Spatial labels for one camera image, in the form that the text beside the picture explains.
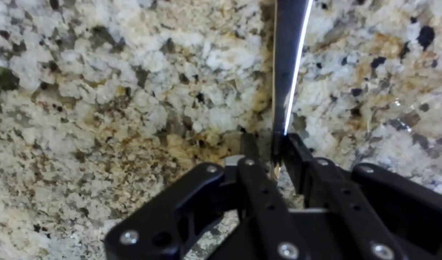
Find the silver metal fork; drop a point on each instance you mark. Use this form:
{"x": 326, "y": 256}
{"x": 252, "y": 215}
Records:
{"x": 286, "y": 65}

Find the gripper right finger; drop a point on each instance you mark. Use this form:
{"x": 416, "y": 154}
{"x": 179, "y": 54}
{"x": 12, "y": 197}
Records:
{"x": 387, "y": 195}

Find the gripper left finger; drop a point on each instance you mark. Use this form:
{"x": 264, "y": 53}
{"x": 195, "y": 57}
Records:
{"x": 250, "y": 187}

